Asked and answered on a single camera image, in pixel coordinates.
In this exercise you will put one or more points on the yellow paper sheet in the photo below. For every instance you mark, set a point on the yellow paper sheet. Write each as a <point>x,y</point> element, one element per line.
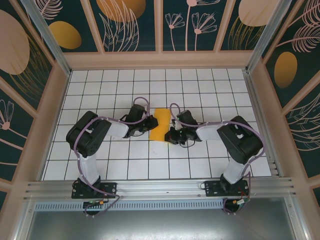
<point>160,125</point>

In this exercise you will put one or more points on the controller board with yellow connector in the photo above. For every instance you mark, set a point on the controller board with yellow connector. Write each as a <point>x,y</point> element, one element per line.
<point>240,201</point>
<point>101,201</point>

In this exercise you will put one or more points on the aluminium side rail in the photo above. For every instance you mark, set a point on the aluminium side rail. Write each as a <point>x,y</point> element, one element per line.
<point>254,100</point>

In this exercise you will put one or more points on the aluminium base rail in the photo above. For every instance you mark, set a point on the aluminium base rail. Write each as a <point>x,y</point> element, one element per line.
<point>160,187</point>

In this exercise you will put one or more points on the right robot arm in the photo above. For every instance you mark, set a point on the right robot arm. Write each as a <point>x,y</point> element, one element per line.
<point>207,132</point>

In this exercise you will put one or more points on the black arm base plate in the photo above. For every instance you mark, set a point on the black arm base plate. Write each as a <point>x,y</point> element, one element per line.
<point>110,188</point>
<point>211,188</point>

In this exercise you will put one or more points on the aluminium corner post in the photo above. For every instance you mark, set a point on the aluminium corner post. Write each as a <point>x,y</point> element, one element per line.
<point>49,37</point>
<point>265,37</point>

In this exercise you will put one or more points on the aluminium frame leg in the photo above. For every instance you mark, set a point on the aluminium frame leg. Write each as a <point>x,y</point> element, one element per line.
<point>25,220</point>
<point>296,220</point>

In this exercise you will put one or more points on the grey metal panel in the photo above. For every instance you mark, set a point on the grey metal panel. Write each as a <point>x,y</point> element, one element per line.
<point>160,225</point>

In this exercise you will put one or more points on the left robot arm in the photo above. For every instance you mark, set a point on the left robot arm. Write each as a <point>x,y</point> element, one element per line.
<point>117,130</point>

